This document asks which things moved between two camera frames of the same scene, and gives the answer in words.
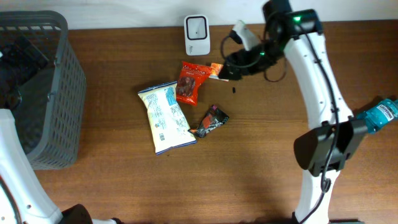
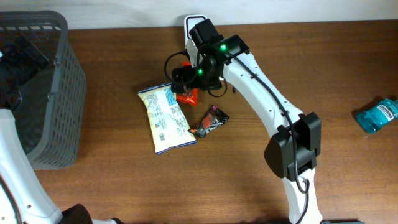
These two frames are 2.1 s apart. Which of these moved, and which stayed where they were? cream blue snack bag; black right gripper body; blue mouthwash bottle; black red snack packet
Moved: black right gripper body
Stayed: black red snack packet; cream blue snack bag; blue mouthwash bottle
